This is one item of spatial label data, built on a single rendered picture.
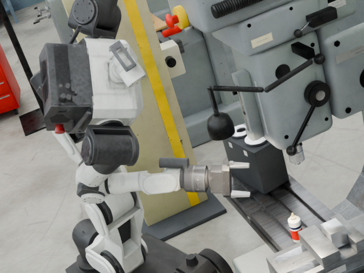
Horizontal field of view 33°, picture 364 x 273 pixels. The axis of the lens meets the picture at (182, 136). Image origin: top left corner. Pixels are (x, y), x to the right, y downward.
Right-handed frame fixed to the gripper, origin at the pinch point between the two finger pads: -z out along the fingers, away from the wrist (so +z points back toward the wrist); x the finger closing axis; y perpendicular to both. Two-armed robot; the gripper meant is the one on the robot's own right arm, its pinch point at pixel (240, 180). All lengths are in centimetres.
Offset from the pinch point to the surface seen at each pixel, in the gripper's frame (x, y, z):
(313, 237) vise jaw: -10.8, -15.0, -23.1
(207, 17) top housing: 61, -30, 3
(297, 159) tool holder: 10.5, -5.3, -17.9
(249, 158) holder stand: -6.7, 28.2, -0.8
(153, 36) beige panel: 6, 150, 62
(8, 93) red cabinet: -105, 350, 259
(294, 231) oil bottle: -16.6, -3.0, -17.3
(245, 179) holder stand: -19.1, 35.5, 1.9
